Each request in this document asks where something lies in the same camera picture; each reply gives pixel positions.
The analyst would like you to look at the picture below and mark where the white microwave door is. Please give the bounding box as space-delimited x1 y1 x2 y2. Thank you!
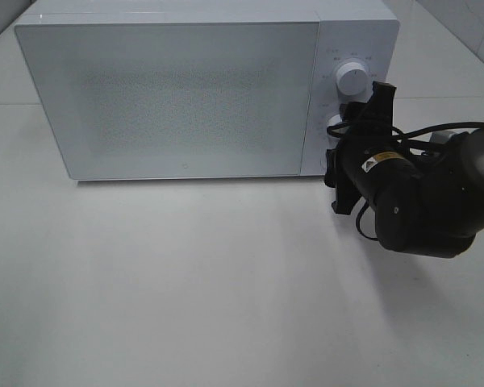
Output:
15 23 318 181

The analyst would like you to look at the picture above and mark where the white microwave oven body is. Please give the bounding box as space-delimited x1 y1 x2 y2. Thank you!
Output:
15 1 399 177

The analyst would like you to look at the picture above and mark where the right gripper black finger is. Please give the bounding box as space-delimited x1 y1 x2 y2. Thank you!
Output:
324 177 362 215
340 81 396 124

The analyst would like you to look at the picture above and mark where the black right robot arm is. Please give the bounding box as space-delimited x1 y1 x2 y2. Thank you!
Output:
324 82 484 258

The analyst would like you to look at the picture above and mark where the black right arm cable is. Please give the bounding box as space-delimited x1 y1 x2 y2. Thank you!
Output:
325 106 484 242

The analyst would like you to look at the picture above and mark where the upper white power knob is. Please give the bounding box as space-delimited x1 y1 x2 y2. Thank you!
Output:
335 60 369 96

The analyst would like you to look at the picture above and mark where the white timer knob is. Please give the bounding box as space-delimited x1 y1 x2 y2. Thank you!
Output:
326 114 342 140

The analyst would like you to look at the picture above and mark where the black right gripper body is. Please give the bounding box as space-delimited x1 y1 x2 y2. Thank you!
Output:
325 117 398 202

